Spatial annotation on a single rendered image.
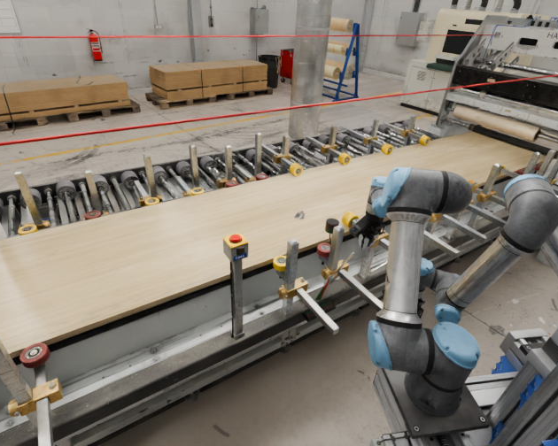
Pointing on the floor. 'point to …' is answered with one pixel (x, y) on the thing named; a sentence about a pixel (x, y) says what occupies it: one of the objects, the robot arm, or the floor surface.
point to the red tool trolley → (286, 64)
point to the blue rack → (345, 69)
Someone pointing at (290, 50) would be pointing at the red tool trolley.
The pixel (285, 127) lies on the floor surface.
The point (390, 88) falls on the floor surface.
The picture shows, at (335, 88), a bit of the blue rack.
